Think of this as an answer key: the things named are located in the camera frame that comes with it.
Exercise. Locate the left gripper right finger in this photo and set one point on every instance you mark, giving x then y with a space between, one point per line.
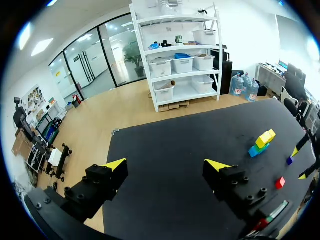
230 182

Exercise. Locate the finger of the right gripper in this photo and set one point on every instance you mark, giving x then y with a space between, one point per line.
308 172
300 146

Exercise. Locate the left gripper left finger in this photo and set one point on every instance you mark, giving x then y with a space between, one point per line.
105 180

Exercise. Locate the purple cube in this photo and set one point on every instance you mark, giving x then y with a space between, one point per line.
289 160

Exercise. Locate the yellow cube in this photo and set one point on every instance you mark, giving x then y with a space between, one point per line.
262 140
272 134

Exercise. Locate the red cube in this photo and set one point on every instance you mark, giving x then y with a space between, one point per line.
280 183

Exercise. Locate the blue cube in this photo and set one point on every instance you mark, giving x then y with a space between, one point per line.
254 151
265 149

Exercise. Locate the green cube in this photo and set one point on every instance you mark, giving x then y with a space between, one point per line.
257 145

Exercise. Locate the person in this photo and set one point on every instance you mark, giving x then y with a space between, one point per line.
295 83

